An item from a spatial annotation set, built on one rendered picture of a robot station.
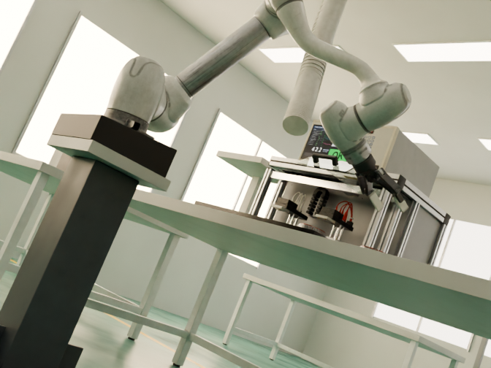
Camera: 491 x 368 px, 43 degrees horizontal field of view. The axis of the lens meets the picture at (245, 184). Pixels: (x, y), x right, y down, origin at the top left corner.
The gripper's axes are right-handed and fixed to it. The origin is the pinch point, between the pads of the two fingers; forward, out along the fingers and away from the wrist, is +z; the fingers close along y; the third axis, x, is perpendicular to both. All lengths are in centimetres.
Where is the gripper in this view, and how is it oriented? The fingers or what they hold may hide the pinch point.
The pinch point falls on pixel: (391, 207)
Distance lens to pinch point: 218.6
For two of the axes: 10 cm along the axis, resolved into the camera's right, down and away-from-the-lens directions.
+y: 3.9, -0.2, -9.2
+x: 7.4, -5.9, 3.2
